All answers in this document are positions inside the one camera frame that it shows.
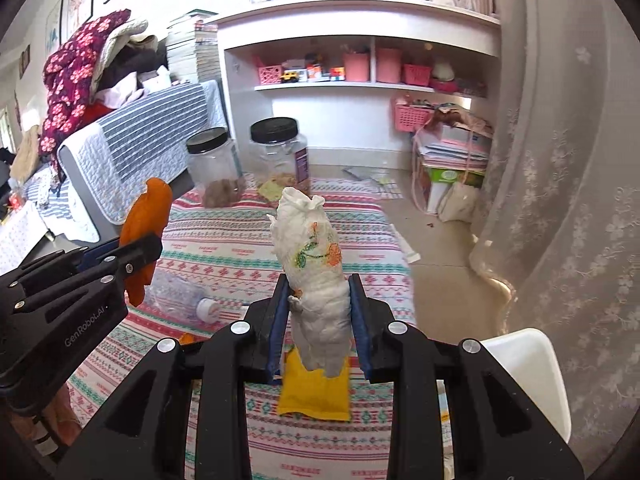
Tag beige quilted cloth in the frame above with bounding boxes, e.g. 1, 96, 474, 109
91, 19, 152, 92

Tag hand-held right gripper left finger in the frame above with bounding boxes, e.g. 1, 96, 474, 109
52, 275, 293, 480

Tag red floral cloth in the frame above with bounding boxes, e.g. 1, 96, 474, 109
41, 8, 132, 157

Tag white tote bag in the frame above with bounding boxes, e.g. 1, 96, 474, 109
439, 181, 482, 224

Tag papers on floor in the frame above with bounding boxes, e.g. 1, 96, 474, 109
341, 164, 402, 199

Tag white shelf unit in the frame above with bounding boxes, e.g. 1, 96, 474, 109
206, 0, 502, 172

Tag clear plastic bottle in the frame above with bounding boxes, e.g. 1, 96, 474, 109
144, 271, 219, 322

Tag large pink woven basket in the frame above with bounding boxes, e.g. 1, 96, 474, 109
394, 96, 434, 132

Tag grey lace curtain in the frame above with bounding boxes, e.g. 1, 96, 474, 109
469, 0, 640, 463

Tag stack of books and papers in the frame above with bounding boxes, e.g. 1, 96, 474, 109
411, 112, 495, 217

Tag clear jar with purple label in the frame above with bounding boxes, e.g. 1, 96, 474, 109
248, 116, 314, 202

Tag large white printed napkin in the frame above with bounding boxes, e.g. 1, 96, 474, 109
266, 186, 352, 380

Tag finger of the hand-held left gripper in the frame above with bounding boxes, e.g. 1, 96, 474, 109
12, 231, 164, 312
0, 244, 119, 294

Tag grey striped quilt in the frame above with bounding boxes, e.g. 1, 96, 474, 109
56, 79, 229, 227

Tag orange cloth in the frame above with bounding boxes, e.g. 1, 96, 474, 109
119, 176, 174, 309

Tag pink slotted crate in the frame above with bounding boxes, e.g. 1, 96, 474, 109
256, 64, 284, 87

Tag clear jar with brown contents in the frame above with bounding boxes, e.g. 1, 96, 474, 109
185, 126, 247, 209

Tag white chair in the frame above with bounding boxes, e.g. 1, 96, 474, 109
481, 326, 574, 442

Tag yellow paper packet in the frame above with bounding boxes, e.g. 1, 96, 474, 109
277, 347, 352, 422

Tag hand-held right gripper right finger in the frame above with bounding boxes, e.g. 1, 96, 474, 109
347, 273, 587, 480

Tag pink storage bin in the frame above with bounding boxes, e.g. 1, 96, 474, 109
341, 51, 372, 83
375, 46, 404, 84

